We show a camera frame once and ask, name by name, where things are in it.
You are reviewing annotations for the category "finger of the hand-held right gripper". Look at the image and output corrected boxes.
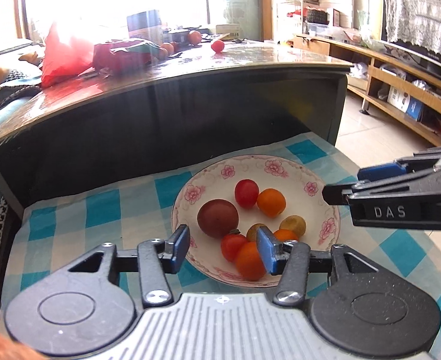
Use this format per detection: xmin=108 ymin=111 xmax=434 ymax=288
xmin=322 ymin=180 xmax=420 ymax=206
xmin=357 ymin=150 xmax=441 ymax=183

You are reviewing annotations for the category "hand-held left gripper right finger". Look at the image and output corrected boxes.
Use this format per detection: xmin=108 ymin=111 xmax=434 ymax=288
xmin=256 ymin=226 xmax=384 ymax=307

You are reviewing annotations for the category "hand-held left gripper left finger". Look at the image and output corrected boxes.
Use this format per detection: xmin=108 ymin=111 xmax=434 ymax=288
xmin=55 ymin=224 xmax=191 ymax=308

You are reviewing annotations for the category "large orange tangerine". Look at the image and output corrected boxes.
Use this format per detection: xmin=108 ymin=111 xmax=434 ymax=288
xmin=235 ymin=241 xmax=268 ymax=281

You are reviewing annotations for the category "small green-brown fruit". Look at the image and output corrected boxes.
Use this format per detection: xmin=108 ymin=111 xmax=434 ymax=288
xmin=246 ymin=223 xmax=266 ymax=243

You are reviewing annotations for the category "yellow-green fruit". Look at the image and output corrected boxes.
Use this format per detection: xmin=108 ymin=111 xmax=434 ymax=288
xmin=279 ymin=214 xmax=307 ymax=238

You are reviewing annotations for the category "red tomato with stem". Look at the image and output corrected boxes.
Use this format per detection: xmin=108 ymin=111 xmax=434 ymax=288
xmin=220 ymin=231 xmax=248 ymax=263

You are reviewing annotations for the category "dark red passion fruit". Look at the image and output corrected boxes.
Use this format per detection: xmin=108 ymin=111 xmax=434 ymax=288
xmin=197 ymin=199 xmax=240 ymax=239

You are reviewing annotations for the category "white plate with pink flowers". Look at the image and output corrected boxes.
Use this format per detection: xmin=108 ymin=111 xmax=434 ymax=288
xmin=170 ymin=155 xmax=341 ymax=289

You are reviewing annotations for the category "smooth red tomato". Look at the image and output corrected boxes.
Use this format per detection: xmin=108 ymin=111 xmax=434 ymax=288
xmin=234 ymin=179 xmax=260 ymax=209

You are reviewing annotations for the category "blue white box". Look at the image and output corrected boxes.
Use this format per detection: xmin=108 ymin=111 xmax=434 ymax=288
xmin=387 ymin=85 xmax=424 ymax=122

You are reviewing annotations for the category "wooden media cabinet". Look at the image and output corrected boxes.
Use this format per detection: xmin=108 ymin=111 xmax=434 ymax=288
xmin=293 ymin=33 xmax=441 ymax=148

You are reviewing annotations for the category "blue white checkered tablecloth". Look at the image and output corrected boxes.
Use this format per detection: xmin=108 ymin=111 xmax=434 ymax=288
xmin=1 ymin=132 xmax=441 ymax=360

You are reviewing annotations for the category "television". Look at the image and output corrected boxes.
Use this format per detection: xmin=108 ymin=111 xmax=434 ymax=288
xmin=379 ymin=0 xmax=441 ymax=82

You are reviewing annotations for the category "dark wooden coffee table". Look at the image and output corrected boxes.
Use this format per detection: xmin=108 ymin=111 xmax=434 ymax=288
xmin=0 ymin=38 xmax=353 ymax=218

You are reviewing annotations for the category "white lace cloth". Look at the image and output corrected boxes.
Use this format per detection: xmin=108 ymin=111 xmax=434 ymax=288
xmin=383 ymin=0 xmax=441 ymax=61

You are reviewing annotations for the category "dark red bag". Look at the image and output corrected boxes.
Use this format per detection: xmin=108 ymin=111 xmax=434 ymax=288
xmin=93 ymin=38 xmax=159 ymax=75

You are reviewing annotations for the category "dark box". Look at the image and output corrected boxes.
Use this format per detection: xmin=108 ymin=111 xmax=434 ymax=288
xmin=126 ymin=9 xmax=164 ymax=44

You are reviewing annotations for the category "red plastic bag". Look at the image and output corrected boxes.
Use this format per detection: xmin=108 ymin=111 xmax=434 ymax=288
xmin=40 ymin=22 xmax=95 ymax=88

